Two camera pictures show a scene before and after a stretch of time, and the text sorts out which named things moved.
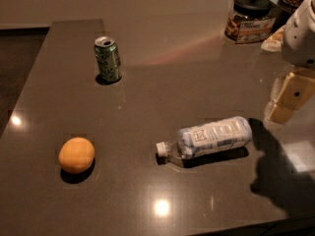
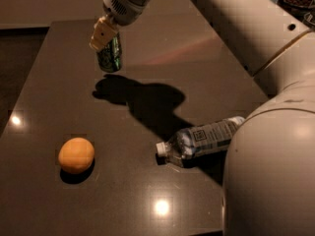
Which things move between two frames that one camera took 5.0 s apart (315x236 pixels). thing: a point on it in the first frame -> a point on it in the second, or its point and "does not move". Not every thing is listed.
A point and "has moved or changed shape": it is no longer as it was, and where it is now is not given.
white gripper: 299,43 -> 122,10
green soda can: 108,58 has moved or changed shape
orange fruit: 77,155 does not move
